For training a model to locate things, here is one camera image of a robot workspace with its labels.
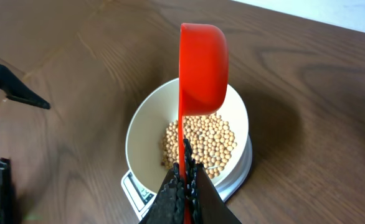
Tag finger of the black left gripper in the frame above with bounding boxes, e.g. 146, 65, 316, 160
0, 64, 51, 110

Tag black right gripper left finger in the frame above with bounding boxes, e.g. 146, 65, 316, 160
140, 163, 186, 224

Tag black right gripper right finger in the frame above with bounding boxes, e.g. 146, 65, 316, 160
183, 139, 240, 224

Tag red plastic measuring scoop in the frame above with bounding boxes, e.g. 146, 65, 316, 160
178, 22, 229, 224

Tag white digital kitchen scale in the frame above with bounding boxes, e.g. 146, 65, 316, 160
121, 136, 253, 221

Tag soybeans in bowl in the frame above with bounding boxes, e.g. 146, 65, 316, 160
160, 113, 237, 179

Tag cream round bowl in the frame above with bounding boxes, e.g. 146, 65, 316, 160
125, 78, 252, 194

